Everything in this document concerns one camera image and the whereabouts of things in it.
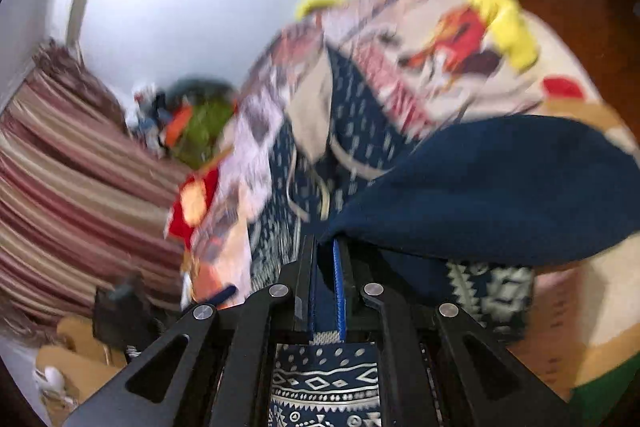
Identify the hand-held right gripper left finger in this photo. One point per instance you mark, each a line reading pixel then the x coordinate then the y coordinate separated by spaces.
pixel 310 314

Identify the yellow plush pillow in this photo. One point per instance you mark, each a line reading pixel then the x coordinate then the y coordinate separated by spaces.
pixel 510 27

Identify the pile of clutter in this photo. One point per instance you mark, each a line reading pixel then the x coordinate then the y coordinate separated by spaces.
pixel 200 127

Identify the cardboard box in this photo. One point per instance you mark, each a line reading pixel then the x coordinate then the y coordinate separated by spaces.
pixel 75 357

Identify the striped curtain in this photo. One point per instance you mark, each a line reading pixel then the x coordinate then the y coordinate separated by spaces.
pixel 75 187

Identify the navy patterned pants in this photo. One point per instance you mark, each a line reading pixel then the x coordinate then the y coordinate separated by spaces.
pixel 500 187

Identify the printed blanket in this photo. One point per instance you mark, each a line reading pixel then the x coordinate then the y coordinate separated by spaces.
pixel 450 37

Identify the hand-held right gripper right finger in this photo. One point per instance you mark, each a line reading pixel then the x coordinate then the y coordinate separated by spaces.
pixel 340 297

